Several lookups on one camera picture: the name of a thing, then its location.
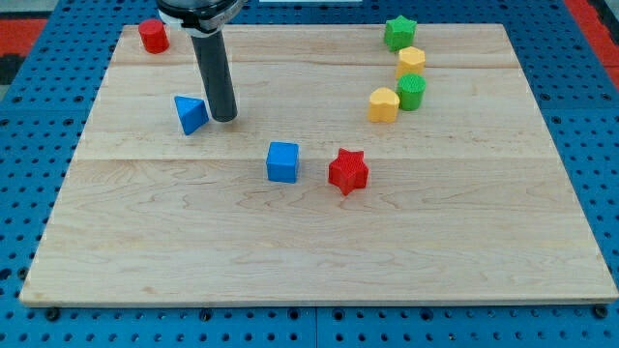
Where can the yellow hexagon block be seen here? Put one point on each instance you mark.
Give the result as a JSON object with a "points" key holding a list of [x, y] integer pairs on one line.
{"points": [[410, 60]]}

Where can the green cylinder block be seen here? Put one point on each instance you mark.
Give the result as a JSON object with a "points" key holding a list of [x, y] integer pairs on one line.
{"points": [[410, 90]]}

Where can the red star block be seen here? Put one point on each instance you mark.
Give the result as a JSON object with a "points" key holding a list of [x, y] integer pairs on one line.
{"points": [[348, 171]]}

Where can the yellow heart block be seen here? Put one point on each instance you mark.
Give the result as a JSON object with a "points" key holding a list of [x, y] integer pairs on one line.
{"points": [[383, 105]]}

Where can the red cylinder block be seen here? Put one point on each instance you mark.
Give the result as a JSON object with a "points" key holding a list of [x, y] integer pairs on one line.
{"points": [[153, 36]]}

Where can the blue triangle block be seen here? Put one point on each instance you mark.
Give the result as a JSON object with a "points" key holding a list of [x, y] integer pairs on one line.
{"points": [[192, 113]]}

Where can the wooden board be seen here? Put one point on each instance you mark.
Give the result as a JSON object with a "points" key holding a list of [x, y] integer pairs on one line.
{"points": [[467, 201]]}

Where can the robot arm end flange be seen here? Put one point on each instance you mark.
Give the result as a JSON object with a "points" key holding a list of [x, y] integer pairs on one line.
{"points": [[199, 18]]}

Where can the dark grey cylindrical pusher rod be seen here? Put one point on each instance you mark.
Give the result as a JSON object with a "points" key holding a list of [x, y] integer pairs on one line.
{"points": [[212, 61]]}

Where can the blue cube block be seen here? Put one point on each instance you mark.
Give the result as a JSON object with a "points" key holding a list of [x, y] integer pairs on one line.
{"points": [[283, 162]]}

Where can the green star block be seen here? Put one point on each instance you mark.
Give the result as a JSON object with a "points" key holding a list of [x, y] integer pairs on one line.
{"points": [[399, 32]]}

